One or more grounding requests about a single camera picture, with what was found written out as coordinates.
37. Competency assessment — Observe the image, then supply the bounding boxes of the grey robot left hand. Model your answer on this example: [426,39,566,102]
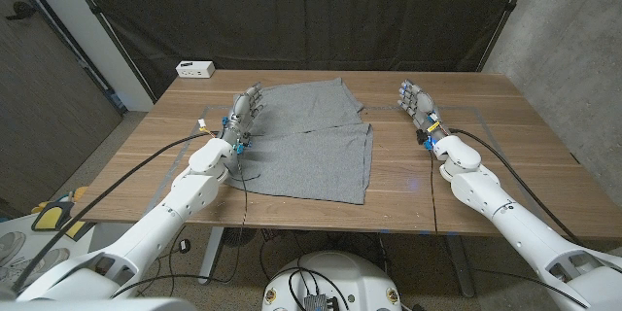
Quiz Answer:
[224,82,266,140]

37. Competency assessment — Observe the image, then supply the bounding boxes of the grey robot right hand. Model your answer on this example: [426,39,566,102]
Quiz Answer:
[397,79,446,132]

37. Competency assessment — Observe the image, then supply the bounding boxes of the grey shorts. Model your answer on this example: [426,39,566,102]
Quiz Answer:
[224,76,374,206]

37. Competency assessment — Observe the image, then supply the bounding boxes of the white power strip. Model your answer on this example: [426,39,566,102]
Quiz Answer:
[175,60,217,80]

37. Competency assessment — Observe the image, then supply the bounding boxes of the black round fan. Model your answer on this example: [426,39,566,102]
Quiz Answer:
[222,226,258,248]

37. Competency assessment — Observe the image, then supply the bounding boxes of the black backdrop curtain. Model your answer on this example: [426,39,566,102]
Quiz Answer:
[67,0,536,101]

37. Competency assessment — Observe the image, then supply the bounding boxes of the black backdrop stand pole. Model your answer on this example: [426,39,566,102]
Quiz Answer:
[475,0,538,73]
[60,0,159,106]

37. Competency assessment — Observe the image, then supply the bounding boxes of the white table leg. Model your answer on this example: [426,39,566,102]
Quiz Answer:
[197,225,225,286]

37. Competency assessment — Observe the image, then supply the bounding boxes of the grey table leg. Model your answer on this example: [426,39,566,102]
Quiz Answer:
[444,235,476,298]

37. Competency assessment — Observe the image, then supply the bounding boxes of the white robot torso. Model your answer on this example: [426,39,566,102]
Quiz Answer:
[260,251,403,311]

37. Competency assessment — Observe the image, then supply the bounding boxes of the grey torso module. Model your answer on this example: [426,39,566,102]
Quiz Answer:
[303,294,340,311]

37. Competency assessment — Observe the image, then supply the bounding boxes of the yellow black pad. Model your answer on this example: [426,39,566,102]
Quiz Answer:
[31,201,93,242]

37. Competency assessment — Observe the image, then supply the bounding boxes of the grey sneaker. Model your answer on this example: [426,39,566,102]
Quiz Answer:
[0,230,28,266]
[0,247,72,293]

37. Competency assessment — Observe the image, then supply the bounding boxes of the white low cabinet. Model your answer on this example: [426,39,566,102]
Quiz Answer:
[0,213,122,302]

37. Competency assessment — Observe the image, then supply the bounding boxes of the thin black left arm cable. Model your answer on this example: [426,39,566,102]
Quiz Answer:
[111,150,250,300]

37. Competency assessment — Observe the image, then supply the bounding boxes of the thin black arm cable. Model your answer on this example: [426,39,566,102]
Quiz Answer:
[429,149,439,235]
[111,150,250,300]

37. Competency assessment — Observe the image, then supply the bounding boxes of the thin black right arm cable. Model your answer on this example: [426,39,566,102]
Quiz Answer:
[429,149,439,235]

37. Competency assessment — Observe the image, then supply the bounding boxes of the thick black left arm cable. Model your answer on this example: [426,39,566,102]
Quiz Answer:
[10,129,223,294]

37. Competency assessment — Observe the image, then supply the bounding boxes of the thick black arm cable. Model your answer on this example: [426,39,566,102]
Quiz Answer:
[447,127,584,249]
[10,129,223,294]

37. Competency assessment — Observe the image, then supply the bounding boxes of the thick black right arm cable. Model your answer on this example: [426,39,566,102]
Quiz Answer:
[447,127,584,249]

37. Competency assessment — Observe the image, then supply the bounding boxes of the black door frame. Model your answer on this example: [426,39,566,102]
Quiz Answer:
[2,0,130,116]

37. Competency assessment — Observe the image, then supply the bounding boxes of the black floor cable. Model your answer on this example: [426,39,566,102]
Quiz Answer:
[167,225,189,284]

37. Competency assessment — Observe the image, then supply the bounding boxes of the black torso cable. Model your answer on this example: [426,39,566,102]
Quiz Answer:
[288,266,351,311]

